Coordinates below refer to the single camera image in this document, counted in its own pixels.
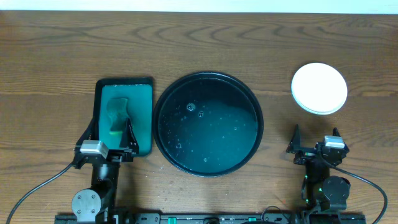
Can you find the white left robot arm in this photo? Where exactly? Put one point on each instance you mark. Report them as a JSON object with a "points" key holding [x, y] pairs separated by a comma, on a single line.
{"points": [[96, 204]]}

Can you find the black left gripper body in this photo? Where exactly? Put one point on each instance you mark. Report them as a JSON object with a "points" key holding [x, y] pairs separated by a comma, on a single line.
{"points": [[111, 156]]}

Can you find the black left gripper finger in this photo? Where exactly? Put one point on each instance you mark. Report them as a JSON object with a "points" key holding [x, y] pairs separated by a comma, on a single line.
{"points": [[128, 140], [91, 132]]}

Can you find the black round tray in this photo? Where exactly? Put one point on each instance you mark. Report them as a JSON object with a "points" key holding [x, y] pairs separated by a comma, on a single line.
{"points": [[208, 124]]}

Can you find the dark green scrub sponge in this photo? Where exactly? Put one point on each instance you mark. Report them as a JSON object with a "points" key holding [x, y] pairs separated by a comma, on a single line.
{"points": [[117, 112]]}

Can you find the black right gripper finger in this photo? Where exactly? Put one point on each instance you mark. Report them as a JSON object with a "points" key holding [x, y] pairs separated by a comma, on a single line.
{"points": [[336, 133], [295, 143]]}

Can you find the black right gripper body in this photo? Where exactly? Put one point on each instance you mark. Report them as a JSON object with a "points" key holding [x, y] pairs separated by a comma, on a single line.
{"points": [[311, 151]]}

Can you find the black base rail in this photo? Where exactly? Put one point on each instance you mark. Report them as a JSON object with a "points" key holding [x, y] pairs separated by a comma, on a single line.
{"points": [[149, 218]]}

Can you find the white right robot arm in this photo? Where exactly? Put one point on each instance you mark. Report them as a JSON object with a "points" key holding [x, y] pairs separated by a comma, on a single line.
{"points": [[320, 189]]}

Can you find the white plate green stain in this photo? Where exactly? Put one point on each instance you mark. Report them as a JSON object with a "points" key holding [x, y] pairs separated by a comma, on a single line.
{"points": [[319, 88]]}

